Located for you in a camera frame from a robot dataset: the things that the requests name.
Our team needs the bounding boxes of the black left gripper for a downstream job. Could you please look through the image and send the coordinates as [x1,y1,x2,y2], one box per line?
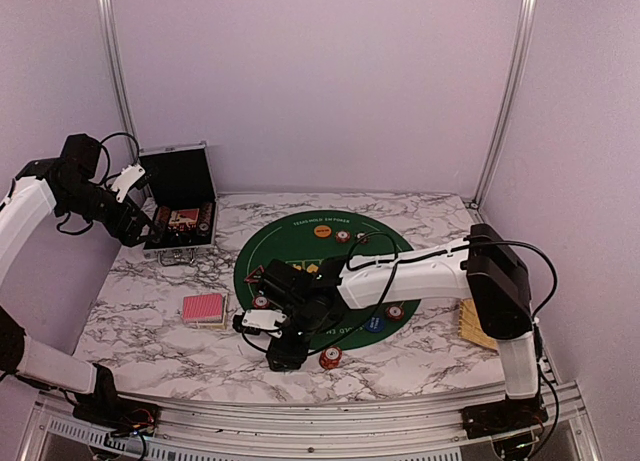
[59,180,160,247]

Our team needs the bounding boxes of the red chips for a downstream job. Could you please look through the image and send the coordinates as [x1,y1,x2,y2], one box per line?
[385,305,405,321]
[335,230,351,243]
[252,295,272,310]

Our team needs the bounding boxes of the triangular all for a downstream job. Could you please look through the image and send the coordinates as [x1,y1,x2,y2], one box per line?
[244,265,265,284]

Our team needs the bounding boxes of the orange big blind button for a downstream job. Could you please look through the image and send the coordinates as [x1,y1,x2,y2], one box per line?
[313,225,332,238]

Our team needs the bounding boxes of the red five chip stack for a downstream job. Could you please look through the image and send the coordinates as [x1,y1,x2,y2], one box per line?
[319,346,342,370]

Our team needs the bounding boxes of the blue small blind button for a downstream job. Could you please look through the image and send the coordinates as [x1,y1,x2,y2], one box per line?
[364,317,386,334]

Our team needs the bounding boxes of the red playing card deck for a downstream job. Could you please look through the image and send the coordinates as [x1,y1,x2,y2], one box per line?
[182,293,227,324]

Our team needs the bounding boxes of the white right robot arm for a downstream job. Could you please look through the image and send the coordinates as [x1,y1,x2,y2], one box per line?
[233,224,548,438]

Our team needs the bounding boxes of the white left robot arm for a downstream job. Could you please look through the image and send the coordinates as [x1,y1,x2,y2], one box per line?
[1,134,159,431]

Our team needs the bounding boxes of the chip row in case left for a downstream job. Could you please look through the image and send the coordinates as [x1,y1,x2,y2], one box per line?
[154,206,171,232]

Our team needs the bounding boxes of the chip row in case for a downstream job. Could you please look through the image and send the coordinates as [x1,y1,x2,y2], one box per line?
[196,202,214,237]
[154,206,171,232]

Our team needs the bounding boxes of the boxed card deck in case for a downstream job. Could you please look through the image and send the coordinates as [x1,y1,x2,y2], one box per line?
[167,208,199,232]

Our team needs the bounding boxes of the aluminium poker case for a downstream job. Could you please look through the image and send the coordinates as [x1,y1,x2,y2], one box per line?
[140,141,218,266]

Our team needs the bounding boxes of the round green poker mat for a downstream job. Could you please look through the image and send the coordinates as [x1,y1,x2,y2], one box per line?
[234,210,419,351]

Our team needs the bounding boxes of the chip row in case right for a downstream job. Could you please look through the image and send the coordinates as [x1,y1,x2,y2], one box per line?
[196,202,214,237]

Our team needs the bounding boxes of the woven bamboo basket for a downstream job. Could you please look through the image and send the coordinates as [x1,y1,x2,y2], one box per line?
[458,299,497,351]

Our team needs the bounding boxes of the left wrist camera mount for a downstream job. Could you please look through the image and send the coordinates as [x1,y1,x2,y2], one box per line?
[109,164,146,203]

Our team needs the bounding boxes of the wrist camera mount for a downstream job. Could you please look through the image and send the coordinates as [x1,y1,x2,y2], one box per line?
[232,309,288,337]
[109,164,146,203]

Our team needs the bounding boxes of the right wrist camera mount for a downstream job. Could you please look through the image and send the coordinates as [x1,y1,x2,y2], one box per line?
[232,309,288,337]

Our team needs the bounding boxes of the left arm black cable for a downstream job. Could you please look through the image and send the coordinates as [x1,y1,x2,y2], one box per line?
[57,132,144,235]

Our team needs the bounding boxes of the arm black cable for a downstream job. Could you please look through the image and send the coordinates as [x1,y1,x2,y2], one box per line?
[57,132,144,235]
[344,230,559,322]

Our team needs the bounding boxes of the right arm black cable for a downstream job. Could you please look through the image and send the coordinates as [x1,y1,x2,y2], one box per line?
[344,230,559,322]

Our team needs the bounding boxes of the aluminium front rail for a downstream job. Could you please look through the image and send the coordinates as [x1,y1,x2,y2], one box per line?
[19,380,601,461]

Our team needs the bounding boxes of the aluminium frame post left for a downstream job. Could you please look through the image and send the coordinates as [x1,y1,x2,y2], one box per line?
[97,0,137,136]

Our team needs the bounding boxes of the aluminium frame post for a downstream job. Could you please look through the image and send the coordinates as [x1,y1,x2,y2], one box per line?
[97,0,137,136]
[469,0,538,210]

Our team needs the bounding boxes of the aluminium frame post right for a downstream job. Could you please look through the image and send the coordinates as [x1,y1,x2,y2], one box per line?
[469,0,538,210]

